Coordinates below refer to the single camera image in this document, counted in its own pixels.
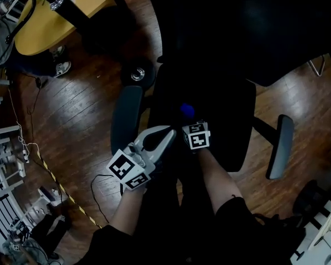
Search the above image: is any person's left forearm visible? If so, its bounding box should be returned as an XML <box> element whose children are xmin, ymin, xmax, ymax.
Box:
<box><xmin>110</xmin><ymin>185</ymin><xmax>148</xmax><ymax>236</ymax></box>

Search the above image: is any yellow black floor tape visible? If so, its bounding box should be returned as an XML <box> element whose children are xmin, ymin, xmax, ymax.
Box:
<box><xmin>37</xmin><ymin>150</ymin><xmax>103</xmax><ymax>229</ymax></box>

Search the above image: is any small blue object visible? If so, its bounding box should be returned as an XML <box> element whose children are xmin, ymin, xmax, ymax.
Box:
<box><xmin>180</xmin><ymin>103</ymin><xmax>195</xmax><ymax>119</ymax></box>

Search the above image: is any white floor cable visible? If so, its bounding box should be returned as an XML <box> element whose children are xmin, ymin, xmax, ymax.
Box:
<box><xmin>7</xmin><ymin>91</ymin><xmax>41</xmax><ymax>165</ymax></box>

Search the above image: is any chrome chair leg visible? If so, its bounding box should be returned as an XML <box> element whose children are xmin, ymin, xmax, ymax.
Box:
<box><xmin>308</xmin><ymin>53</ymin><xmax>328</xmax><ymax>77</ymax></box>

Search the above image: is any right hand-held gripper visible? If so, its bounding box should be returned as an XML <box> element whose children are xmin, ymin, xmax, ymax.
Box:
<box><xmin>181</xmin><ymin>119</ymin><xmax>211</xmax><ymax>151</ymax></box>

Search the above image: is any round wooden table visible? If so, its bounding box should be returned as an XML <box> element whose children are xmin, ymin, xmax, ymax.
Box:
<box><xmin>15</xmin><ymin>0</ymin><xmax>127</xmax><ymax>56</ymax></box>

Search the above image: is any black office chair seat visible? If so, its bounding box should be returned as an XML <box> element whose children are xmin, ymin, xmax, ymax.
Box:
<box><xmin>147</xmin><ymin>62</ymin><xmax>257</xmax><ymax>173</ymax></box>

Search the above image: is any black round stool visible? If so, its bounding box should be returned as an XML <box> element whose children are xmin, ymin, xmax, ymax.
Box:
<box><xmin>292</xmin><ymin>179</ymin><xmax>330</xmax><ymax>226</ymax></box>

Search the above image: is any grey chair armrest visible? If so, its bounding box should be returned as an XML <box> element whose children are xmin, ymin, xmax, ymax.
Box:
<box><xmin>111</xmin><ymin>86</ymin><xmax>143</xmax><ymax>160</ymax></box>
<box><xmin>252</xmin><ymin>114</ymin><xmax>295</xmax><ymax>181</ymax></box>

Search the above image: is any person's right forearm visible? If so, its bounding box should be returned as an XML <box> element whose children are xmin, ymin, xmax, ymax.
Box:
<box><xmin>194</xmin><ymin>147</ymin><xmax>243</xmax><ymax>215</ymax></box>

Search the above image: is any black mesh chair backrest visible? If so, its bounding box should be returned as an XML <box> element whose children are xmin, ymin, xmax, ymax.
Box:
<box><xmin>140</xmin><ymin>0</ymin><xmax>331</xmax><ymax>88</ymax></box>

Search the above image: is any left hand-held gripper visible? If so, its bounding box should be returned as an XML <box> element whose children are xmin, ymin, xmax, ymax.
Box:
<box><xmin>106</xmin><ymin>125</ymin><xmax>177</xmax><ymax>190</ymax></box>

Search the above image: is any person's black clothing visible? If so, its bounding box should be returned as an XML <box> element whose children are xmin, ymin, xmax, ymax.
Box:
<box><xmin>88</xmin><ymin>158</ymin><xmax>307</xmax><ymax>265</ymax></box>

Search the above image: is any white frame workbench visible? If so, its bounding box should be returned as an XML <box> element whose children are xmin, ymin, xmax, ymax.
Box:
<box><xmin>0</xmin><ymin>78</ymin><xmax>27</xmax><ymax>204</ymax></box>

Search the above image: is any white desk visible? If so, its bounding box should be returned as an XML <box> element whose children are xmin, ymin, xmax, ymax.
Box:
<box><xmin>289</xmin><ymin>194</ymin><xmax>331</xmax><ymax>265</ymax></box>

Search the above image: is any black floor cable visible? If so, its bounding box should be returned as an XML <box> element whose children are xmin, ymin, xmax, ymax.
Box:
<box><xmin>90</xmin><ymin>173</ymin><xmax>125</xmax><ymax>224</ymax></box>
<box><xmin>26</xmin><ymin>75</ymin><xmax>49</xmax><ymax>154</ymax></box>

